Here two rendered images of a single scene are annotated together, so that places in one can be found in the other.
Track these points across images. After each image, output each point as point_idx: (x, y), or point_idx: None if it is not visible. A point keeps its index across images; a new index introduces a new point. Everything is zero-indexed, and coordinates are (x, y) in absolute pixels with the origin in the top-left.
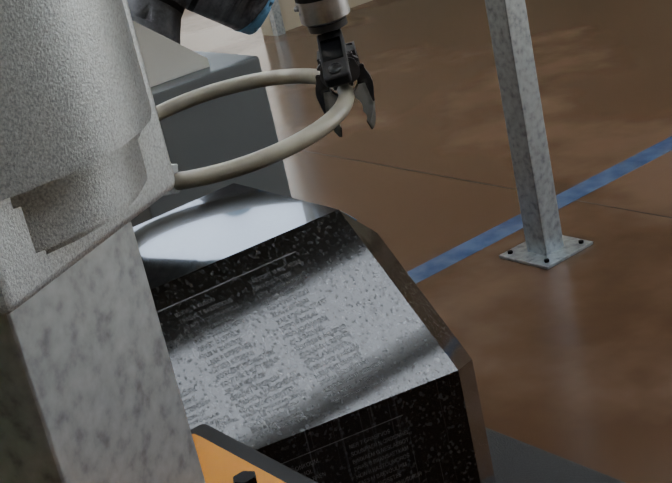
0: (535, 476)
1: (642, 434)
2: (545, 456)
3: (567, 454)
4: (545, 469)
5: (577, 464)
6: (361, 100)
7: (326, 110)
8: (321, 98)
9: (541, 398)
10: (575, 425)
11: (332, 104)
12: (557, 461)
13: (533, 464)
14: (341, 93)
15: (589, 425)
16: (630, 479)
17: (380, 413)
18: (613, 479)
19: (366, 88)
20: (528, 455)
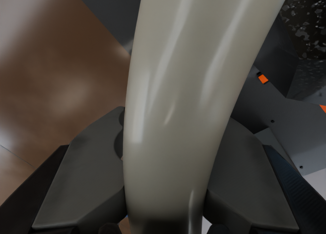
0: (129, 27)
1: (84, 51)
2: (124, 43)
3: (116, 46)
4: (124, 32)
5: (110, 31)
6: (108, 153)
7: (261, 150)
8: (301, 200)
9: (125, 94)
10: (112, 68)
11: (236, 163)
12: (119, 37)
13: (130, 38)
14: (186, 170)
15: (106, 66)
16: (89, 15)
17: None
18: (94, 13)
19: (52, 191)
20: (132, 47)
